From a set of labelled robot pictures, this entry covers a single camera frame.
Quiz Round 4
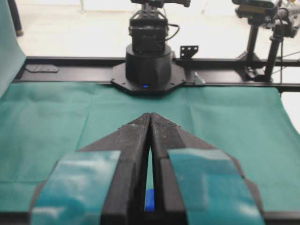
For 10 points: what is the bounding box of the green table cloth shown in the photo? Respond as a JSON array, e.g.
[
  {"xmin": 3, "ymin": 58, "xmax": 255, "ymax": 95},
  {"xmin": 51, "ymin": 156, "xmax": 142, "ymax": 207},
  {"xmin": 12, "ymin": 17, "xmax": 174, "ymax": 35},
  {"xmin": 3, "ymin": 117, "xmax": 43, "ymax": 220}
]
[{"xmin": 0, "ymin": 82, "xmax": 300, "ymax": 212}]

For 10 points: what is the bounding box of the black table edge rail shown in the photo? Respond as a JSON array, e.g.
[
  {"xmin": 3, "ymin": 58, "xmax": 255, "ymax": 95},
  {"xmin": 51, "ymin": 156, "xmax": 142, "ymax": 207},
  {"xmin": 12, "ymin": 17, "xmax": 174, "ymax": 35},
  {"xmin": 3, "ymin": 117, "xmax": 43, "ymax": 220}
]
[{"xmin": 14, "ymin": 57, "xmax": 300, "ymax": 95}]

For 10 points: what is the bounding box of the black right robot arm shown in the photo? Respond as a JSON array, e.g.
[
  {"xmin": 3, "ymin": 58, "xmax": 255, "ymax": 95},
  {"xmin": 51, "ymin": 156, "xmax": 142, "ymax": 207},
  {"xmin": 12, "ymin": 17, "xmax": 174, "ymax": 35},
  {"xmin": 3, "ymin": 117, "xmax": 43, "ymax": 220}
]
[{"xmin": 111, "ymin": 0, "xmax": 186, "ymax": 94}]

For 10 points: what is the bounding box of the black angle bracket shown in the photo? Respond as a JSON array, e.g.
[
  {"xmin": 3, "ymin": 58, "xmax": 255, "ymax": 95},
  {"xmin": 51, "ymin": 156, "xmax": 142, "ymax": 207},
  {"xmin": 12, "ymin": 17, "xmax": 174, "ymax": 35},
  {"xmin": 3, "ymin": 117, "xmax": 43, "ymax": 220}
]
[{"xmin": 180, "ymin": 45, "xmax": 199, "ymax": 60}]

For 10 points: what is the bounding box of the green backdrop curtain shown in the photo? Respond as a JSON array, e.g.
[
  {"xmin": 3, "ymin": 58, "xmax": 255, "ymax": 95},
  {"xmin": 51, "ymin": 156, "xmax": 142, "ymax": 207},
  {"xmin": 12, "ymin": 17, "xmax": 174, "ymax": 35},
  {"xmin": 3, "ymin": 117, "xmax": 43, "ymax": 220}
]
[{"xmin": 0, "ymin": 0, "xmax": 26, "ymax": 95}]

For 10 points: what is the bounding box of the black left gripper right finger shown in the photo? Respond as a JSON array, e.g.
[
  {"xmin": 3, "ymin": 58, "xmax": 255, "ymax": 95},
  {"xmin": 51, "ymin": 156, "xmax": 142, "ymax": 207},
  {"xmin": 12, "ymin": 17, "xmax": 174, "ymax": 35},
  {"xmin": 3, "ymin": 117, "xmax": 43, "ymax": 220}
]
[{"xmin": 150, "ymin": 113, "xmax": 264, "ymax": 225}]

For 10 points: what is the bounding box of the blue cube block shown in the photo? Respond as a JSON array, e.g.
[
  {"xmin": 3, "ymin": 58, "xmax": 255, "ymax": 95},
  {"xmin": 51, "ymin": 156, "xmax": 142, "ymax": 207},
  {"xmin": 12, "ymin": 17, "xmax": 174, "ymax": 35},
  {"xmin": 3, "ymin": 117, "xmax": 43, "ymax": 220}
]
[{"xmin": 145, "ymin": 189, "xmax": 155, "ymax": 212}]

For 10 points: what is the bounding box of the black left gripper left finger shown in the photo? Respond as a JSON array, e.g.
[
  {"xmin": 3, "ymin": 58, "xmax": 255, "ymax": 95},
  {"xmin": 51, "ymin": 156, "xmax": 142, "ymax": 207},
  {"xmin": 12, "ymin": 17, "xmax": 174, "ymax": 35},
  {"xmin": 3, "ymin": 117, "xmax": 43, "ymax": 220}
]
[{"xmin": 30, "ymin": 113, "xmax": 150, "ymax": 225}]

